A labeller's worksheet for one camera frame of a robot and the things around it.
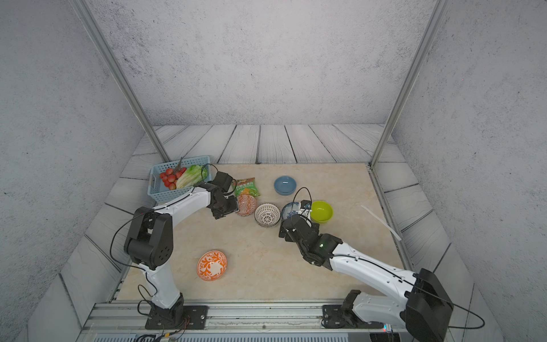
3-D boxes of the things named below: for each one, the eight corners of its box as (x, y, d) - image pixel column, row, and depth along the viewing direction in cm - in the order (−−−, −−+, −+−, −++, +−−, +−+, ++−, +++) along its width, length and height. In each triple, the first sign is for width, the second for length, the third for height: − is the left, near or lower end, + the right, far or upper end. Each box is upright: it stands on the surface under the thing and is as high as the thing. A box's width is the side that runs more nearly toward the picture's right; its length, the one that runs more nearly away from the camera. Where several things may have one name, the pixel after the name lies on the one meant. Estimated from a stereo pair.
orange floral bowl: (197, 281, 83) (193, 277, 79) (203, 255, 89) (200, 250, 86) (226, 281, 83) (223, 277, 79) (230, 255, 89) (228, 250, 86)
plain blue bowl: (273, 195, 109) (273, 191, 107) (274, 179, 116) (274, 175, 114) (296, 195, 109) (297, 191, 107) (295, 179, 116) (296, 175, 114)
